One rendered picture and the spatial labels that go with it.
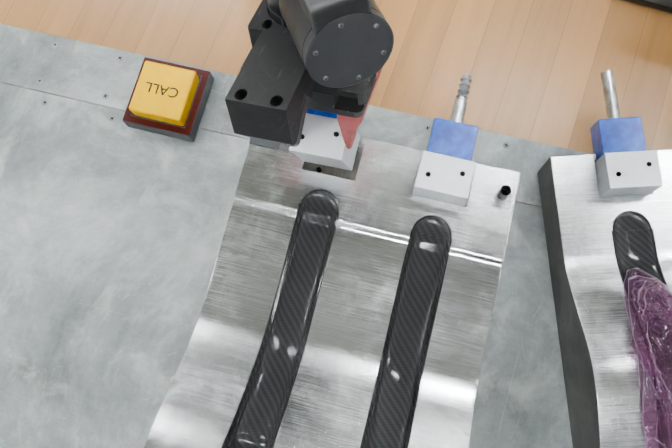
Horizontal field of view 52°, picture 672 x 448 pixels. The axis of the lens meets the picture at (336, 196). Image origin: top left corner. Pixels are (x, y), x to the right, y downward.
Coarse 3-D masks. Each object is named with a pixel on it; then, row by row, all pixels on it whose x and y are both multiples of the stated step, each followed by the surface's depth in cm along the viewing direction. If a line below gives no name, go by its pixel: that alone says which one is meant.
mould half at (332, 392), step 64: (256, 192) 65; (384, 192) 65; (512, 192) 64; (256, 256) 64; (384, 256) 64; (448, 256) 63; (256, 320) 63; (320, 320) 63; (384, 320) 62; (448, 320) 62; (192, 384) 59; (320, 384) 60; (448, 384) 61
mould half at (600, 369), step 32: (576, 160) 68; (544, 192) 71; (576, 192) 67; (544, 224) 72; (576, 224) 67; (608, 224) 66; (576, 256) 66; (608, 256) 66; (576, 288) 64; (608, 288) 64; (576, 320) 63; (608, 320) 62; (576, 352) 64; (608, 352) 60; (576, 384) 64; (608, 384) 59; (576, 416) 65; (608, 416) 58; (640, 416) 58
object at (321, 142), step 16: (320, 112) 62; (304, 128) 61; (320, 128) 60; (336, 128) 60; (304, 144) 60; (320, 144) 60; (336, 144) 60; (304, 160) 65; (320, 160) 63; (336, 160) 60; (352, 160) 64
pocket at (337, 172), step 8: (360, 144) 68; (360, 152) 69; (360, 160) 69; (304, 168) 67; (312, 168) 69; (320, 168) 69; (328, 168) 68; (336, 168) 68; (336, 176) 68; (344, 176) 68; (352, 176) 68
